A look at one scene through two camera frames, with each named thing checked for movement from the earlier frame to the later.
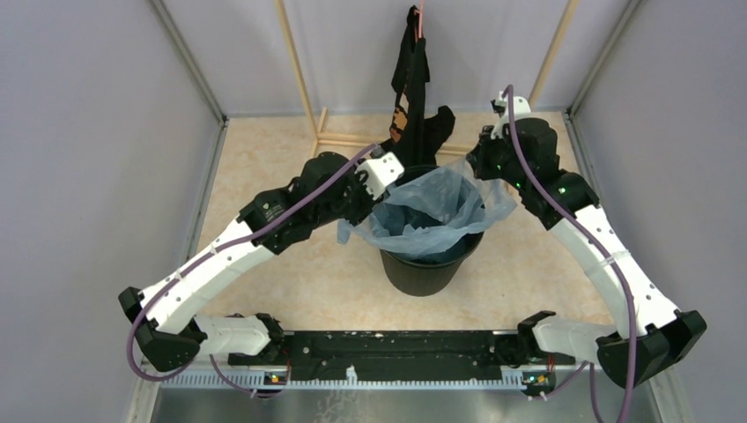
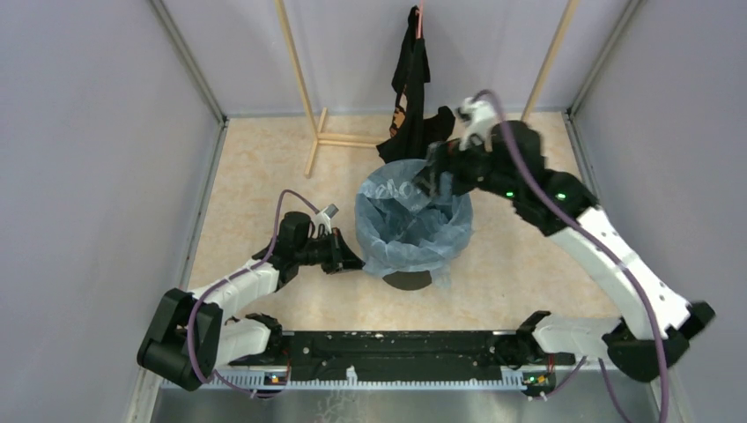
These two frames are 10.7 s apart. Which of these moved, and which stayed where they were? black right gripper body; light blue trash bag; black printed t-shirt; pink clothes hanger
Moved: light blue trash bag; black right gripper body
Stayed: black printed t-shirt; pink clothes hanger
